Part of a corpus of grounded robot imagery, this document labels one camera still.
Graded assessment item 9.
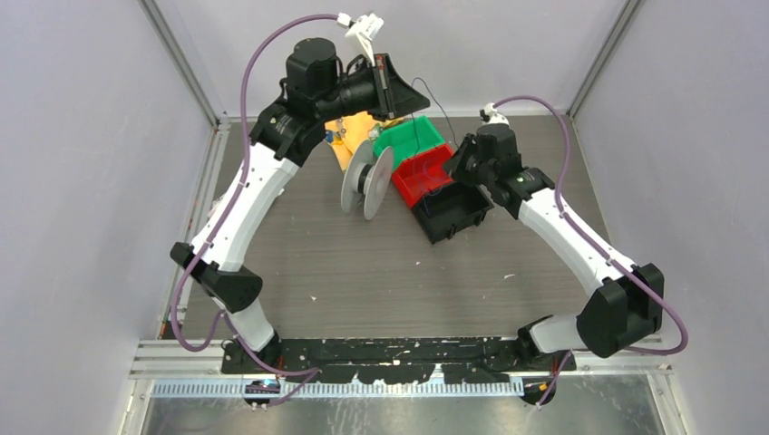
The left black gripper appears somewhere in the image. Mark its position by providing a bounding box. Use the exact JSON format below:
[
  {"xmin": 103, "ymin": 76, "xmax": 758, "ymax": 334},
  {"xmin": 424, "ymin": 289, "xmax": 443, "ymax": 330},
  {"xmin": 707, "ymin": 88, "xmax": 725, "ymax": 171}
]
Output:
[{"xmin": 315, "ymin": 53, "xmax": 430, "ymax": 123}]

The thin purple wire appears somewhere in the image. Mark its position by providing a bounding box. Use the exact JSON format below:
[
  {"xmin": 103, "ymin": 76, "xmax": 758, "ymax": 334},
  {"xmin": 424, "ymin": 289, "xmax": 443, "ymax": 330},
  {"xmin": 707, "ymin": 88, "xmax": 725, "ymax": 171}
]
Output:
[{"xmin": 410, "ymin": 76, "xmax": 461, "ymax": 218}]

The grey plastic cable spool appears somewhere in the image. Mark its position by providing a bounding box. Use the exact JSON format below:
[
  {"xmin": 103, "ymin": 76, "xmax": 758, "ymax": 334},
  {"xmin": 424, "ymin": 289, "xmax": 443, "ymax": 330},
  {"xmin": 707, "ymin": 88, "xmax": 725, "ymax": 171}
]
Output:
[{"xmin": 340, "ymin": 140, "xmax": 394, "ymax": 220}]

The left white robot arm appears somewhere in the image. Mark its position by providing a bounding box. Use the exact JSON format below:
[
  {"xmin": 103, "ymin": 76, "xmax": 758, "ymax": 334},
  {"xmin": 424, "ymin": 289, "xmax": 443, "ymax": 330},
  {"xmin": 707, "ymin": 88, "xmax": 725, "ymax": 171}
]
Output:
[{"xmin": 170, "ymin": 38, "xmax": 430, "ymax": 375}]

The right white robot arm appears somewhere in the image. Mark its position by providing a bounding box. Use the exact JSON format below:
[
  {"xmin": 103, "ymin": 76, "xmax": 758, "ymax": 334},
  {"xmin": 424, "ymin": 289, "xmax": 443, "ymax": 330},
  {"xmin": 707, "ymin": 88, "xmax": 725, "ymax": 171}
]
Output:
[{"xmin": 443, "ymin": 123, "xmax": 664, "ymax": 372}]

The black plastic bin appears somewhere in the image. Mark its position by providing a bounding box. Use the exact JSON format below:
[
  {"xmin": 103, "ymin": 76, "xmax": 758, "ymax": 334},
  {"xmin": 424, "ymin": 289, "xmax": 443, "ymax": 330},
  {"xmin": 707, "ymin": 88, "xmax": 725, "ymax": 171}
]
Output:
[{"xmin": 411, "ymin": 182, "xmax": 494, "ymax": 244}]

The green plastic bin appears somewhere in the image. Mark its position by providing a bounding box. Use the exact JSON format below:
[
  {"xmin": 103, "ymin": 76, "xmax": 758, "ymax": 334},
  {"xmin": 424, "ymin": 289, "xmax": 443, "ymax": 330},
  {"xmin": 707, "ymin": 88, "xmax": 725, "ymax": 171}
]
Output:
[{"xmin": 373, "ymin": 116, "xmax": 445, "ymax": 169}]

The red plastic bin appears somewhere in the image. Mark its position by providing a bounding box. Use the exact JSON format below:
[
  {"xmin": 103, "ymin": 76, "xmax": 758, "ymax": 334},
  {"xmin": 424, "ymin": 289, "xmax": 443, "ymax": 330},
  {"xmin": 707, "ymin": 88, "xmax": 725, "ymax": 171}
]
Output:
[{"xmin": 391, "ymin": 143, "xmax": 453, "ymax": 208}]

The yellow patterned cloth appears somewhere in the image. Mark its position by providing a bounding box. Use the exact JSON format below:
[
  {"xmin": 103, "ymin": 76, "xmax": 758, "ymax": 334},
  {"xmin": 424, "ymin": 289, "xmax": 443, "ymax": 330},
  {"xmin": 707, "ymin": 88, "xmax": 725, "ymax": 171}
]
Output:
[{"xmin": 325, "ymin": 111, "xmax": 383, "ymax": 171}]

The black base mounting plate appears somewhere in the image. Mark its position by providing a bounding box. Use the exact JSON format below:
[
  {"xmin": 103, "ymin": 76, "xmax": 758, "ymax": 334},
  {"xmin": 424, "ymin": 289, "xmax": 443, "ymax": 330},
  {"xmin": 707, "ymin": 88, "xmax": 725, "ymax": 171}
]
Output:
[{"xmin": 256, "ymin": 336, "xmax": 576, "ymax": 385}]

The white patterned cloth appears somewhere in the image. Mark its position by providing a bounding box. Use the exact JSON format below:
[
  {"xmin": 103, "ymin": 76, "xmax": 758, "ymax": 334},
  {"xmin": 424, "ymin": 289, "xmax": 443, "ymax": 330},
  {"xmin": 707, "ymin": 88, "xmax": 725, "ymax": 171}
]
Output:
[{"xmin": 207, "ymin": 194, "xmax": 226, "ymax": 225}]

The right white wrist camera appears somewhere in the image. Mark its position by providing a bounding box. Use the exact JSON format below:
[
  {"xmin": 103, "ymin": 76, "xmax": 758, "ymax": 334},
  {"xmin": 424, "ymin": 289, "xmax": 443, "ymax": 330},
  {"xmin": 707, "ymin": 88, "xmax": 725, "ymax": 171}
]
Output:
[{"xmin": 479, "ymin": 102, "xmax": 510, "ymax": 129}]

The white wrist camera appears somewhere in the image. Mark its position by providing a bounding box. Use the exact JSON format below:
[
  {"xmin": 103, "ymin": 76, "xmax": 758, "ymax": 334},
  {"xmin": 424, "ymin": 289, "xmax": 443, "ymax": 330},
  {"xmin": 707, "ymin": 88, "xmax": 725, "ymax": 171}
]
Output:
[
  {"xmin": 336, "ymin": 12, "xmax": 385, "ymax": 65},
  {"xmin": 479, "ymin": 102, "xmax": 510, "ymax": 129}
]

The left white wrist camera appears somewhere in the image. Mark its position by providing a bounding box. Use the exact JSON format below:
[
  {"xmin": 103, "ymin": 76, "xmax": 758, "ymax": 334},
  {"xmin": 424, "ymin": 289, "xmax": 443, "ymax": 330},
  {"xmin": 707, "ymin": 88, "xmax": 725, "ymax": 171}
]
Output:
[{"xmin": 336, "ymin": 12, "xmax": 385, "ymax": 65}]

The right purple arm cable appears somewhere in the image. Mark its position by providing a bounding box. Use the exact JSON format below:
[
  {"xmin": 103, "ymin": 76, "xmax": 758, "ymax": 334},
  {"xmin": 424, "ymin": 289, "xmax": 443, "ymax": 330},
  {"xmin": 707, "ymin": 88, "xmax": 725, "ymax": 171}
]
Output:
[{"xmin": 483, "ymin": 95, "xmax": 690, "ymax": 356}]

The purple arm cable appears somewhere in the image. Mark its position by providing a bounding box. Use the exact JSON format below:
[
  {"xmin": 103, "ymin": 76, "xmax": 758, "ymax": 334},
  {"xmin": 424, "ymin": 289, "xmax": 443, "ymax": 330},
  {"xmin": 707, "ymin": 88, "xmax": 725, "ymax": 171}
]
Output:
[
  {"xmin": 170, "ymin": 14, "xmax": 350, "ymax": 353},
  {"xmin": 483, "ymin": 95, "xmax": 690, "ymax": 356}
]

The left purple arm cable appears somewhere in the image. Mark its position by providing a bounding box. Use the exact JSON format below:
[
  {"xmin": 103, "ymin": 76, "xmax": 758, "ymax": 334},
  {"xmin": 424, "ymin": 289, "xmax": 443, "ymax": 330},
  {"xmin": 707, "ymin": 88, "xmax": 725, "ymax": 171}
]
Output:
[{"xmin": 170, "ymin": 14, "xmax": 350, "ymax": 353}]

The white slotted cable duct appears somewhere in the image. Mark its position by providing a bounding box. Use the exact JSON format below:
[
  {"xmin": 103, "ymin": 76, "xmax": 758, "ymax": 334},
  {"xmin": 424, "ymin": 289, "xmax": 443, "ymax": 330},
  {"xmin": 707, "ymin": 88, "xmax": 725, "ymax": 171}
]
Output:
[{"xmin": 151, "ymin": 377, "xmax": 524, "ymax": 399}]

